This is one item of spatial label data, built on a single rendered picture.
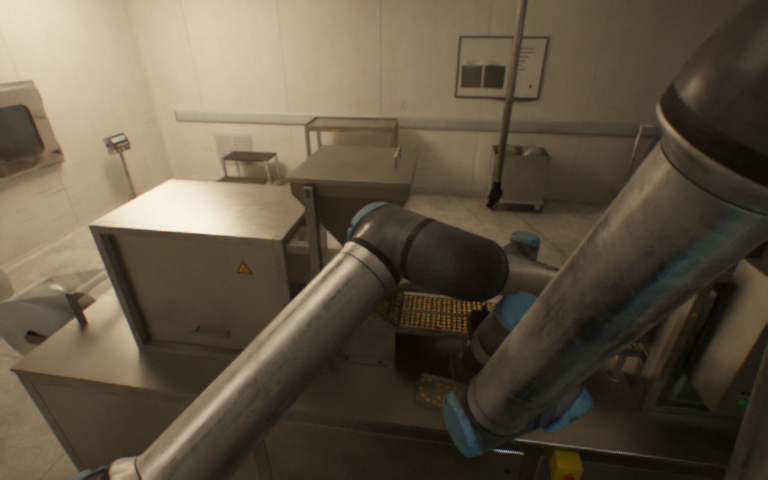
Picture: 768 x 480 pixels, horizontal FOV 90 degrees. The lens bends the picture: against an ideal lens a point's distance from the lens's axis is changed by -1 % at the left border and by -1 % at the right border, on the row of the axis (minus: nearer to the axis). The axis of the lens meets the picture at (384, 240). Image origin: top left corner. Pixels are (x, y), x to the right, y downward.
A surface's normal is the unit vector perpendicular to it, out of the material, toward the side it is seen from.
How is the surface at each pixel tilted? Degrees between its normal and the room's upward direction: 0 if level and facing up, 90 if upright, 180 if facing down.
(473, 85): 90
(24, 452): 0
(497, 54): 90
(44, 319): 90
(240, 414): 51
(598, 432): 0
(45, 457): 0
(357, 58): 90
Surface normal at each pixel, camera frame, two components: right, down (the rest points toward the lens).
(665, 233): -0.75, 0.42
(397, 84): -0.15, 0.47
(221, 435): 0.34, -0.22
